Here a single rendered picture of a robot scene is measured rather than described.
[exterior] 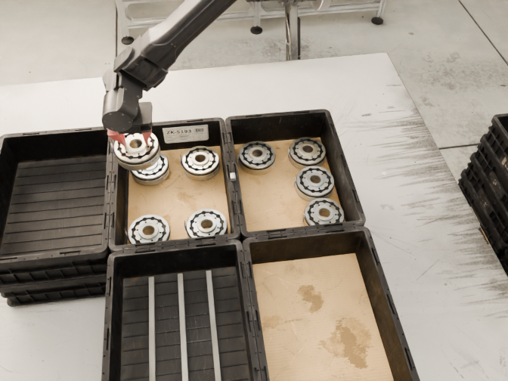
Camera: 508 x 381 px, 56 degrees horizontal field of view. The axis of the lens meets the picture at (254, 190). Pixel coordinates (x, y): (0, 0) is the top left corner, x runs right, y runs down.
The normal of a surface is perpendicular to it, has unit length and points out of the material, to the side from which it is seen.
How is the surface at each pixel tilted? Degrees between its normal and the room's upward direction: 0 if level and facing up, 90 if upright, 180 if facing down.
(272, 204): 0
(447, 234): 0
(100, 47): 0
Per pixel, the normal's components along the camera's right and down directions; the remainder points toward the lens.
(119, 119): 0.11, 0.82
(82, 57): 0.02, -0.61
